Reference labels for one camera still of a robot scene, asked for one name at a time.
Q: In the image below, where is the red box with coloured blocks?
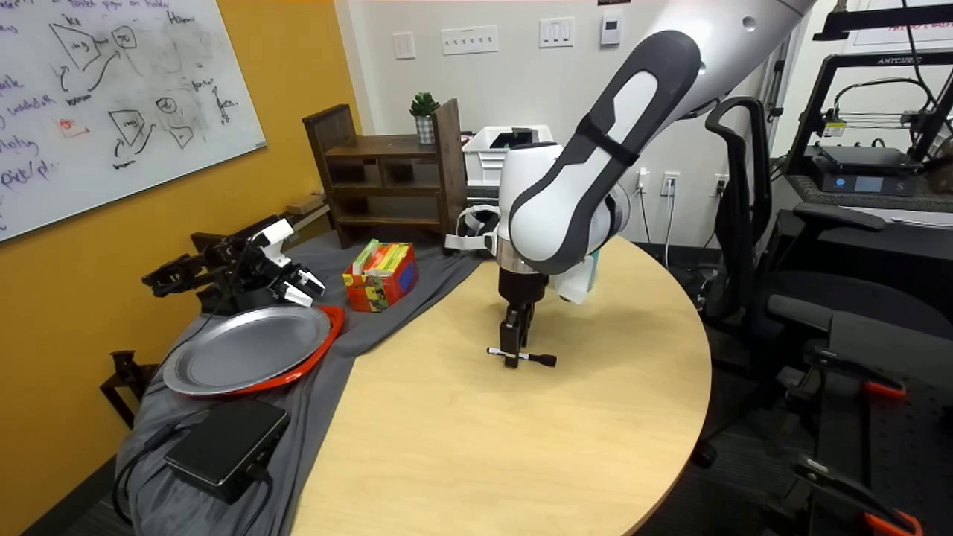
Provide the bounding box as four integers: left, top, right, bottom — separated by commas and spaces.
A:
344, 237, 421, 313

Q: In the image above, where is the white printer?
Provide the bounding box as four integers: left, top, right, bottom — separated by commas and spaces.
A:
461, 125, 555, 194

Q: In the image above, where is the red plate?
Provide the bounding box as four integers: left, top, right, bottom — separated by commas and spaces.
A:
240, 304, 348, 395

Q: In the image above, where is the grey metal plate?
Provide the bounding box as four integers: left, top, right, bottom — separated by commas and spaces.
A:
165, 306, 332, 395

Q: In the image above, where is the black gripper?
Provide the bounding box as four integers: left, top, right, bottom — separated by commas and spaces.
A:
499, 270, 548, 368

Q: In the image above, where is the grey table cloth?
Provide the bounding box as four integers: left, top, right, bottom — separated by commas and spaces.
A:
113, 246, 481, 536

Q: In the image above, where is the black office chair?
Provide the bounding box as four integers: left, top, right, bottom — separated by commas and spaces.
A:
697, 94, 953, 536

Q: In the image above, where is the black flat box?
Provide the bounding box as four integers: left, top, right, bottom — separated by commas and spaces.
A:
165, 402, 289, 502

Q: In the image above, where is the small green potted plant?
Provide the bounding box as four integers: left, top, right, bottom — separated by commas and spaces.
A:
408, 91, 439, 146

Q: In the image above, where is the white VR headset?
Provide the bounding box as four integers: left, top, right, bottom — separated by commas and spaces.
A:
444, 201, 500, 253

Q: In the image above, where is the dark wooden shelf unit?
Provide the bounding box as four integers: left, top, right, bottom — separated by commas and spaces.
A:
304, 97, 467, 246

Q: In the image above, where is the black and white spare gripper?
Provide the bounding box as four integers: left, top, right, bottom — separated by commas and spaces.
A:
144, 218, 326, 314

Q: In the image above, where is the whiteboard with writing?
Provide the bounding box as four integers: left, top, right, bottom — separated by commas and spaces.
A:
0, 0, 266, 242

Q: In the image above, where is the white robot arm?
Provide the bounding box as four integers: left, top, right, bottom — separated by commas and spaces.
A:
493, 0, 817, 368

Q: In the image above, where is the black and white marker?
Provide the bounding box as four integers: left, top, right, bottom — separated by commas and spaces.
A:
487, 346, 557, 368

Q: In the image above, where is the black 3D printer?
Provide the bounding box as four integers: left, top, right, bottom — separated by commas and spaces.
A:
785, 0, 953, 212

